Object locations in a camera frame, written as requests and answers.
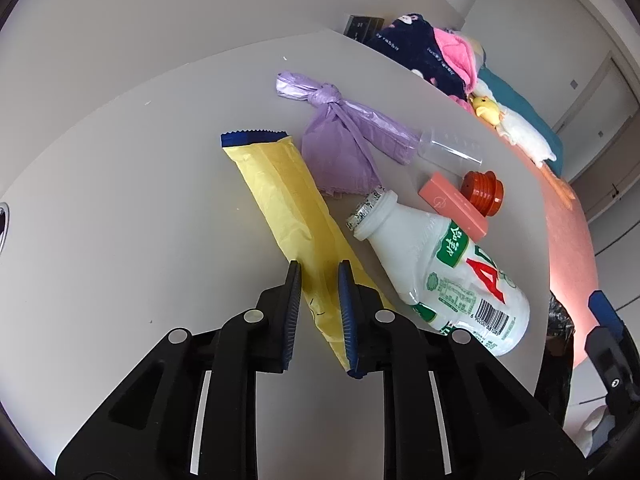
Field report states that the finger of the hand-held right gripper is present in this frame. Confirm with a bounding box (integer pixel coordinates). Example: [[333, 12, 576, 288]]
[[584, 290, 640, 461]]

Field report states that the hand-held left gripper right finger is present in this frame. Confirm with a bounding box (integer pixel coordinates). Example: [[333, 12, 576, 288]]
[[337, 259, 587, 480]]

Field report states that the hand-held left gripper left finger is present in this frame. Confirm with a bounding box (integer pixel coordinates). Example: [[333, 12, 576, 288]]
[[55, 260, 304, 480]]

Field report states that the black trash bin bag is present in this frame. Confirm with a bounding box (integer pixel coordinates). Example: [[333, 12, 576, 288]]
[[534, 289, 579, 427]]

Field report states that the yellow snack wrapper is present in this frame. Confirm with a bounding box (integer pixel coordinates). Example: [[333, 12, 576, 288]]
[[219, 129, 397, 369]]

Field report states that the pink bed cover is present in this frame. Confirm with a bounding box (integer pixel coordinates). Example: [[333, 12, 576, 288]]
[[514, 144, 599, 372]]

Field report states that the large white milk bottle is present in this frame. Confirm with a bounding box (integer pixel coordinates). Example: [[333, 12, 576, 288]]
[[345, 187, 531, 359]]

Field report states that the pink cardboard box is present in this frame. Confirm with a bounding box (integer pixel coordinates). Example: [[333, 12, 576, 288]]
[[418, 171, 489, 241]]

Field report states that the purple plastic bag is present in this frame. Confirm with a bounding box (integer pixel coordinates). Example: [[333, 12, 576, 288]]
[[275, 70, 422, 202]]

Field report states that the orange ribbed bottle cap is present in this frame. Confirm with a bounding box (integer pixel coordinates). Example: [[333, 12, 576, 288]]
[[460, 169, 506, 219]]

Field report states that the white goose plush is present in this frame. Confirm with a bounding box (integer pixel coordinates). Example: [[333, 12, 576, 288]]
[[494, 109, 577, 202]]

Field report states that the white door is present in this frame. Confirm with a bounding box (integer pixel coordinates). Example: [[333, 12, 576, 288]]
[[552, 52, 640, 197]]

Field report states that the clear plastic measuring cup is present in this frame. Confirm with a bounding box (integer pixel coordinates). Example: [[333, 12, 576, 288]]
[[412, 127, 485, 171]]

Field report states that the white duck plush toy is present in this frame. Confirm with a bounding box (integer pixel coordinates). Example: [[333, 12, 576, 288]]
[[476, 67, 565, 177]]

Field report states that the yellow duck plush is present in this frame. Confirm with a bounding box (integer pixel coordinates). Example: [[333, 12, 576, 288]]
[[469, 94, 501, 125]]

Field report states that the navy printed blanket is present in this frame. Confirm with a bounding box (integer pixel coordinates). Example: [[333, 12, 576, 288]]
[[367, 12, 474, 102]]

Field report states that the pink fleece blanket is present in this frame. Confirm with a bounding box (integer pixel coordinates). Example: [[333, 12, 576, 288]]
[[432, 27, 484, 82]]

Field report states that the black panel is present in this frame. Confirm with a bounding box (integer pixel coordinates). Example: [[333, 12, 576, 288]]
[[343, 13, 385, 39]]

